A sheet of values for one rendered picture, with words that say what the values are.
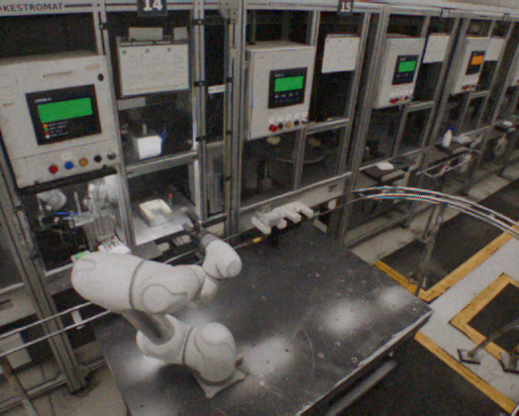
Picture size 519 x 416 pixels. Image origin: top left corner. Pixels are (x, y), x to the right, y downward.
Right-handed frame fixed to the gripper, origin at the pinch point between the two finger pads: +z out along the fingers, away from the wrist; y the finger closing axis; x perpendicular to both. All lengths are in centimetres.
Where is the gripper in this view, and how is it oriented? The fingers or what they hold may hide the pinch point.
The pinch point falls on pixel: (185, 219)
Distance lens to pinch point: 174.3
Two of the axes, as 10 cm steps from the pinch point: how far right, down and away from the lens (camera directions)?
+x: -8.1, 2.8, -5.2
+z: -5.9, -4.6, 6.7
